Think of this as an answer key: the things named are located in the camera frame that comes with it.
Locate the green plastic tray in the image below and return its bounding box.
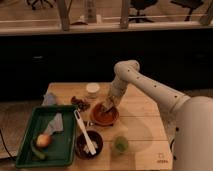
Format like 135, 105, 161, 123
15, 105, 76, 168

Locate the red apple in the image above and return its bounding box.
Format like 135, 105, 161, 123
36, 134, 52, 148

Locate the green cup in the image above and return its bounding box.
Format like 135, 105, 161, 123
112, 136, 129, 154

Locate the small metal object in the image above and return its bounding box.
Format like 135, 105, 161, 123
84, 121, 94, 127

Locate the red bowl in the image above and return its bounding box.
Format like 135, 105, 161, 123
90, 103, 119, 126

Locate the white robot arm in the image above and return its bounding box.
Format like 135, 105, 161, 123
103, 60, 213, 171

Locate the white lidded jar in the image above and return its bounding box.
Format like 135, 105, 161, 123
86, 83, 100, 98

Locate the white spatula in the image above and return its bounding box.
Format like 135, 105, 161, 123
74, 110, 96, 155

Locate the grey cloth in tray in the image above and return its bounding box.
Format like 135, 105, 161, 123
44, 113, 63, 135

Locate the green cucumber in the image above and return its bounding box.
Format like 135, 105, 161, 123
30, 141, 47, 160

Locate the dark brown bowl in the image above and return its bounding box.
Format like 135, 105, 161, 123
75, 129, 104, 160

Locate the black office chair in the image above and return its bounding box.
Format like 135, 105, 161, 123
129, 0, 158, 23

